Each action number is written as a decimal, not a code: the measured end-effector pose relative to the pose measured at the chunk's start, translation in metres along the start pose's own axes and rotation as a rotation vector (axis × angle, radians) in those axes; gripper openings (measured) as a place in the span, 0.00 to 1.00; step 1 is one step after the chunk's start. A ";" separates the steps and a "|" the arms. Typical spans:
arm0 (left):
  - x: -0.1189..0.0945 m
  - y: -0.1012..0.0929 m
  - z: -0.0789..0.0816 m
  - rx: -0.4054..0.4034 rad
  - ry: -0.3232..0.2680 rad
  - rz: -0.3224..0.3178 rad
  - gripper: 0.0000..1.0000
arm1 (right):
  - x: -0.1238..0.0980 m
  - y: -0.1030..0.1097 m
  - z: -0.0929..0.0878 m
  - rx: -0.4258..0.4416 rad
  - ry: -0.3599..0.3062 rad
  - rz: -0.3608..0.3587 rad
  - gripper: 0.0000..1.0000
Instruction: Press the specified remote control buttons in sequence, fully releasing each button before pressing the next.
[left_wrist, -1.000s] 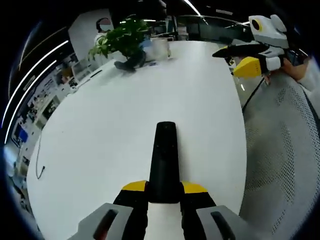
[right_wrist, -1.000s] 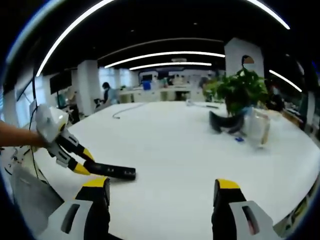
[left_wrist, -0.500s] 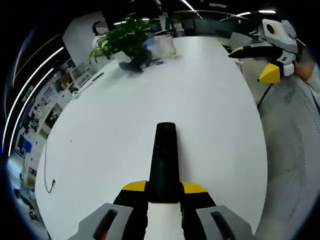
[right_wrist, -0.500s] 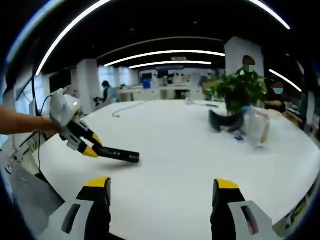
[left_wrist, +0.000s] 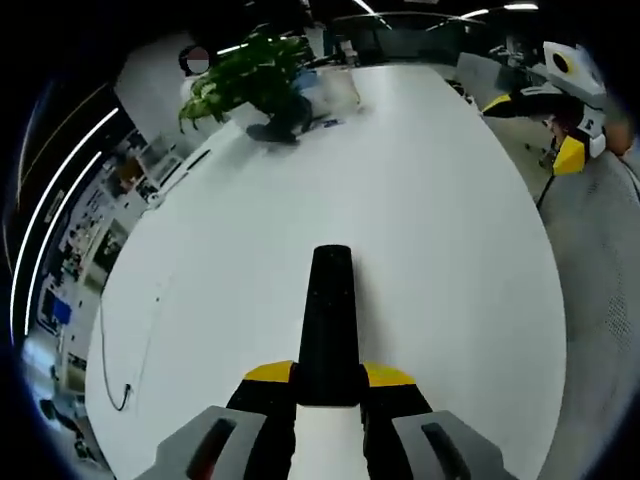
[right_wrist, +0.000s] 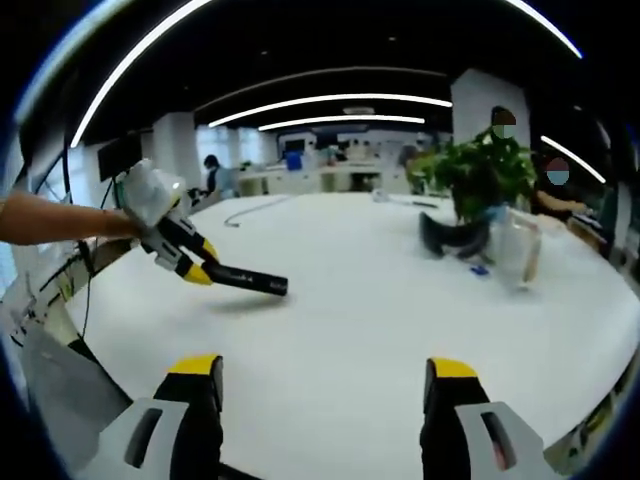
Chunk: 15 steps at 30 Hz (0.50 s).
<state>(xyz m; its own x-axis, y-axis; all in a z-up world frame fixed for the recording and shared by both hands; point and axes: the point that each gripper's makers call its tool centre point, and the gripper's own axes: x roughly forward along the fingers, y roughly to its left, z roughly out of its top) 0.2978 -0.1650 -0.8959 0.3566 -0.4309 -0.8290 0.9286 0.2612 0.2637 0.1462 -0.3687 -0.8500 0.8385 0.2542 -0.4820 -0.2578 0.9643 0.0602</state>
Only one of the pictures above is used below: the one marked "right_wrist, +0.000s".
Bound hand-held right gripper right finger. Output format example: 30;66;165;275
419;357;559;480

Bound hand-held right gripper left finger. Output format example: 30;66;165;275
92;353;225;480

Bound black remote control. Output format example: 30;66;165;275
202;262;290;297

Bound black monitor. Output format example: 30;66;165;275
97;134;144;181

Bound grey mesh chair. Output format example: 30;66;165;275
19;324;134;471

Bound white background counter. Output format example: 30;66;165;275
237;164;416;197

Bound ceiling light strips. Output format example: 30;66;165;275
69;0;609;186

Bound green potted plant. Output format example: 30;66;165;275
407;127;539;226

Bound grey cable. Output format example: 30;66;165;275
224;195;292;229

